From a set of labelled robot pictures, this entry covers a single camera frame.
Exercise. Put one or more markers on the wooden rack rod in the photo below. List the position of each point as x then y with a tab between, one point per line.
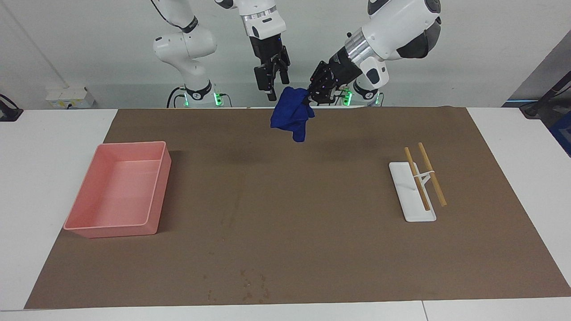
412	167
435	183

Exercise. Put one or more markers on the black clamp device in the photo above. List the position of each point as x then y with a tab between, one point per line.
9	113

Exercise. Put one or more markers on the black stand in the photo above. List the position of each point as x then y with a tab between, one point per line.
533	109

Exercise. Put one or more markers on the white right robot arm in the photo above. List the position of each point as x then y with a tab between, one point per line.
187	44

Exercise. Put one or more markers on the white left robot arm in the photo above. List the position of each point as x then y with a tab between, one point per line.
401	26

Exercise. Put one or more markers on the blue towel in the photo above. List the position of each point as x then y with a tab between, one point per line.
290	111

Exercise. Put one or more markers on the pink plastic bin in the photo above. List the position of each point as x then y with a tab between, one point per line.
120	191

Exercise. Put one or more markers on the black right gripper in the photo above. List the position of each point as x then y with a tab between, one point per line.
266	49

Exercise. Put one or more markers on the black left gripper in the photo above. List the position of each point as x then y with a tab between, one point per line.
341	64

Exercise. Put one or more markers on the brown table mat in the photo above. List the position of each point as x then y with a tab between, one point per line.
312	200

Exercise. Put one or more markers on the blue crate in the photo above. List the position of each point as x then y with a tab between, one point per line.
563	133

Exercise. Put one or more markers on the white towel rack base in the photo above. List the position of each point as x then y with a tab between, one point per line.
410	200

